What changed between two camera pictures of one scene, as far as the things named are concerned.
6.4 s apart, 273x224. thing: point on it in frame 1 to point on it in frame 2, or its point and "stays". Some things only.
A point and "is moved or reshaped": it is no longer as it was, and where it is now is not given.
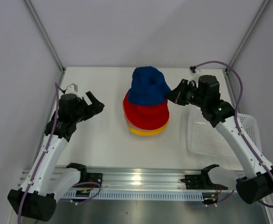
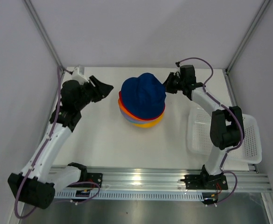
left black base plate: (92, 177) stays
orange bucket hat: (140, 129) to (121, 106)
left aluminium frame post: (44, 34) stays
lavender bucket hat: (138, 129) to (130, 118)
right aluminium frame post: (263, 8) stays
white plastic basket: (204, 139) stays
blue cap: (148, 87) is moved or reshaped
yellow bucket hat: (147, 132) to (152, 123)
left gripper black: (96, 107) to (101, 90)
